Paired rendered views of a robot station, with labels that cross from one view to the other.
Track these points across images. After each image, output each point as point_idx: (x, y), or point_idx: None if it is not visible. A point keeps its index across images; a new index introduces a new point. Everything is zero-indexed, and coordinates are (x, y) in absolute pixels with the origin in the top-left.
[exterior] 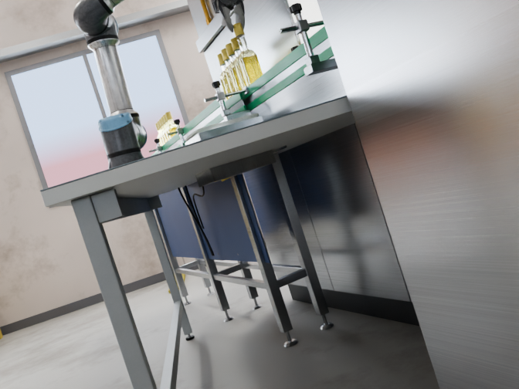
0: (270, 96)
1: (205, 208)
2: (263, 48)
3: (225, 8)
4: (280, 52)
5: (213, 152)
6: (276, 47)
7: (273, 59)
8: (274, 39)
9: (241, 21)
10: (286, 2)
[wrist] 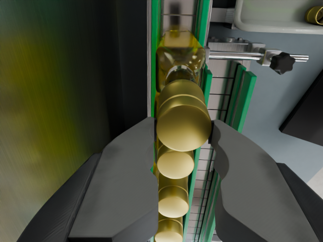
0: None
1: None
2: (73, 150)
3: (280, 225)
4: (77, 41)
5: None
6: (69, 59)
7: (87, 97)
8: (55, 64)
9: (150, 126)
10: None
